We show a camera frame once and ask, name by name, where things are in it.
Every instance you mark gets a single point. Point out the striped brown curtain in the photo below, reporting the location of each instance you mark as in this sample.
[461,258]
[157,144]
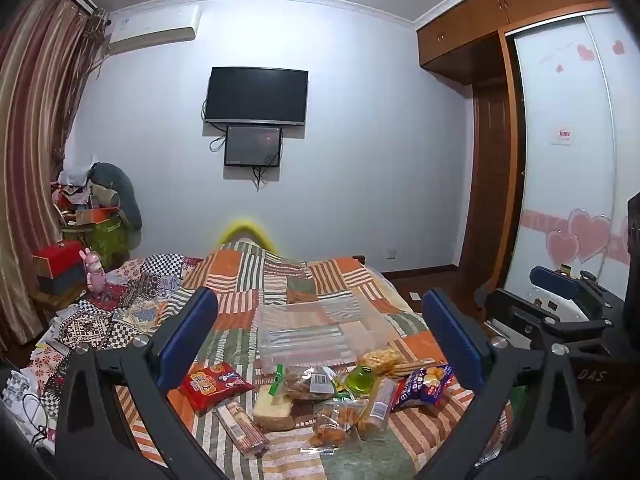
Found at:
[37,150]

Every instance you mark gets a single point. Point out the white air conditioner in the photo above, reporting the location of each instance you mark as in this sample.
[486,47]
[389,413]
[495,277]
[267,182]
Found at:
[152,27]

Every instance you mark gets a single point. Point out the long wrapped biscuit stick pack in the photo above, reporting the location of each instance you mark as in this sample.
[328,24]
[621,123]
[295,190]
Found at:
[242,427]

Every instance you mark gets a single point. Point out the clear cracker tube pack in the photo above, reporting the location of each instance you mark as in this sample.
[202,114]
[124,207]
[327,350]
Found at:
[378,405]

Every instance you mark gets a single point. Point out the white sliding door with hearts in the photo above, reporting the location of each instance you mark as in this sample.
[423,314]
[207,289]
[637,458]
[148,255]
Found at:
[570,160]

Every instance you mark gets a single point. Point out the small black wall monitor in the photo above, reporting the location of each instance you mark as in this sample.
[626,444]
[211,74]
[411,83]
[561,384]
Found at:
[252,145]

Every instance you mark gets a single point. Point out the green shopping bag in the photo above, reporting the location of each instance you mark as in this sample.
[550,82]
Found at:
[102,242]

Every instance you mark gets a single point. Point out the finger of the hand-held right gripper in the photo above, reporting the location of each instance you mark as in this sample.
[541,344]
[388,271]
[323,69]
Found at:
[555,282]
[520,317]

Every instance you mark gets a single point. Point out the clear plastic storage box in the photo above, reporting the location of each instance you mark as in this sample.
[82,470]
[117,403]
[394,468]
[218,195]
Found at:
[315,332]

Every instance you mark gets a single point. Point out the pile of household clutter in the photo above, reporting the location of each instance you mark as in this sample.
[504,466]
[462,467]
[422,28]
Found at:
[80,197]

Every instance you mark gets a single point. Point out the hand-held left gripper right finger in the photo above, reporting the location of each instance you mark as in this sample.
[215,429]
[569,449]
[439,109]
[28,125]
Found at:
[452,335]

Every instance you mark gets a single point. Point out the wall-mounted black television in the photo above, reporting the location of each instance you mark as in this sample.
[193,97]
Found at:
[257,95]

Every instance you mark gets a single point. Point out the blue and red snack packet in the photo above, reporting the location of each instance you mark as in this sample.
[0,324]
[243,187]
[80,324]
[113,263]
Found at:
[422,385]

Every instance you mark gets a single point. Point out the green jelly cup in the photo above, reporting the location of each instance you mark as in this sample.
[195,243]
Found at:
[361,379]

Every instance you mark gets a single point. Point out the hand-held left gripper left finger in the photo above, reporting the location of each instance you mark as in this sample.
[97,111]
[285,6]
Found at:
[187,332]

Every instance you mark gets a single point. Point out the white wall socket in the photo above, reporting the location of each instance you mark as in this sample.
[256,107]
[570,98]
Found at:
[392,253]

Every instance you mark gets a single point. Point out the green zip snack bag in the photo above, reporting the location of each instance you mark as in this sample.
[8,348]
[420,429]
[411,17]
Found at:
[305,382]

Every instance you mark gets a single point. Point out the orange striped patchwork blanket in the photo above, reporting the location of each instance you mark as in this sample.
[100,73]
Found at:
[320,280]

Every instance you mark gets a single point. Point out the pink toy rabbit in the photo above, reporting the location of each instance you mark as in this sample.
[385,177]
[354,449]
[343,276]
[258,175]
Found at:
[94,275]

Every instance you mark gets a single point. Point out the wooden wardrobe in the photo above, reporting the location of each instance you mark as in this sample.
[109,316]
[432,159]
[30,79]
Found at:
[470,125]

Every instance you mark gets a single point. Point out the clear bag of orange snacks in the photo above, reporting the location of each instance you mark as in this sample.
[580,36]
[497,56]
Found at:
[337,420]

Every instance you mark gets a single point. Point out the yellow bed headboard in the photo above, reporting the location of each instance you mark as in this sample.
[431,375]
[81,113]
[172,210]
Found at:
[246,227]

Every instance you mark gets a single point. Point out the checkered patterned quilt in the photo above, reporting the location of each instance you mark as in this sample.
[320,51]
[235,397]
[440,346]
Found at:
[125,305]

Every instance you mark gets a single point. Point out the red box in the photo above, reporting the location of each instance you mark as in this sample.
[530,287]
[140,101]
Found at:
[57,257]

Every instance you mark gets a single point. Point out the bread loaf slice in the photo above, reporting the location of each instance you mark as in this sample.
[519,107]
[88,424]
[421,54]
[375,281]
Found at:
[274,411]

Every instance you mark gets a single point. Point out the round cracker sleeve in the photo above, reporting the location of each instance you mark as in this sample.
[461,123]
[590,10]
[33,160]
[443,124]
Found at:
[412,367]

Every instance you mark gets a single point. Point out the clear pack of fried puffs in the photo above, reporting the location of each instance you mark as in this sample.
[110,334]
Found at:
[381,361]

